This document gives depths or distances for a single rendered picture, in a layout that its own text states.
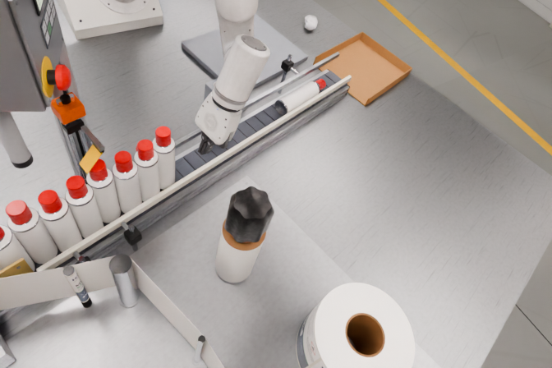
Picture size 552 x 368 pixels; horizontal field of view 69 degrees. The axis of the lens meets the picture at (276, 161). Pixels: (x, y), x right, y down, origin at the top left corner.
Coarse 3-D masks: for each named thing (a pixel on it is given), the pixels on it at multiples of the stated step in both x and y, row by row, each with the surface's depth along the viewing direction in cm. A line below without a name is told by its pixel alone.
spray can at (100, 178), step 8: (96, 168) 78; (104, 168) 79; (88, 176) 82; (96, 176) 79; (104, 176) 81; (112, 176) 83; (88, 184) 81; (96, 184) 81; (104, 184) 81; (112, 184) 83; (96, 192) 82; (104, 192) 83; (112, 192) 85; (96, 200) 85; (104, 200) 85; (112, 200) 87; (104, 208) 88; (112, 208) 89; (104, 216) 91; (112, 216) 92; (120, 216) 95
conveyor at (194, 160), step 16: (336, 80) 141; (272, 112) 126; (304, 112) 129; (240, 128) 119; (256, 128) 120; (176, 160) 108; (192, 160) 109; (208, 160) 110; (224, 160) 111; (176, 176) 105; (176, 192) 102; (128, 224) 96
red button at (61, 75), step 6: (60, 66) 58; (48, 72) 58; (54, 72) 58; (60, 72) 57; (66, 72) 58; (48, 78) 58; (54, 78) 58; (60, 78) 57; (66, 78) 58; (48, 84) 58; (54, 84) 59; (60, 84) 58; (66, 84) 58
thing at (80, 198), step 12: (72, 180) 76; (84, 180) 77; (72, 192) 76; (84, 192) 77; (72, 204) 78; (84, 204) 78; (96, 204) 83; (84, 216) 82; (96, 216) 85; (84, 228) 86; (96, 228) 88
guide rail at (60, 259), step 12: (336, 84) 134; (324, 96) 132; (300, 108) 124; (276, 120) 119; (264, 132) 116; (240, 144) 111; (228, 156) 109; (204, 168) 104; (180, 180) 100; (192, 180) 103; (168, 192) 98; (144, 204) 95; (132, 216) 93; (108, 228) 89; (84, 240) 87; (96, 240) 89; (72, 252) 85; (48, 264) 82
